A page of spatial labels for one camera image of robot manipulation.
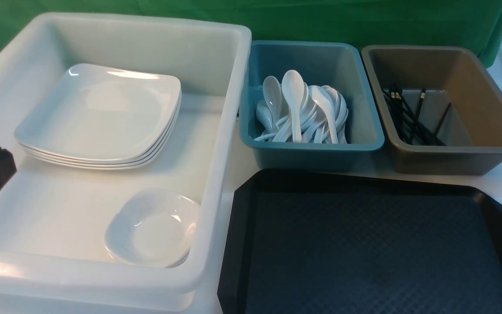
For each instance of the white spoon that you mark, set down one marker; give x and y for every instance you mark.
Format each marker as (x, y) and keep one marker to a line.
(273, 97)
(325, 103)
(293, 91)

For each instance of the white small bowl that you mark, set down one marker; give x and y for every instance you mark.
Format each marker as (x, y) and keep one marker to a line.
(158, 241)
(157, 202)

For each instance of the large white square plate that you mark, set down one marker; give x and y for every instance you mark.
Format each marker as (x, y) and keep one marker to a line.
(102, 83)

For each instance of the middle stacked white plate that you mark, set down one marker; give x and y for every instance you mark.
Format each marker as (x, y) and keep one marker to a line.
(147, 158)

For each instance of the top stacked white plate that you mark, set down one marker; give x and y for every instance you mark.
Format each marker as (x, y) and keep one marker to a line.
(92, 134)

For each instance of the black serving tray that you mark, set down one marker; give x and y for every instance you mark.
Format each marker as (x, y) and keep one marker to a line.
(312, 243)

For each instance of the teal plastic bin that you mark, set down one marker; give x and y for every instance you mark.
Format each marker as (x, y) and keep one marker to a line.
(335, 64)

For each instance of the large white plastic tub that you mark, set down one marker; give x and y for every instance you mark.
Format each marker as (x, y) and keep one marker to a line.
(52, 220)

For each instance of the black chopsticks in bin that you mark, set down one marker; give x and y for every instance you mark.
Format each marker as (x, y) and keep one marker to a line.
(407, 119)

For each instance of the brown plastic bin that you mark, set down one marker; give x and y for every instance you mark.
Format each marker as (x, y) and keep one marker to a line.
(472, 131)

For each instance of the green cloth backdrop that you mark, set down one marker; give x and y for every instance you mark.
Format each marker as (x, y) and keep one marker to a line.
(472, 24)

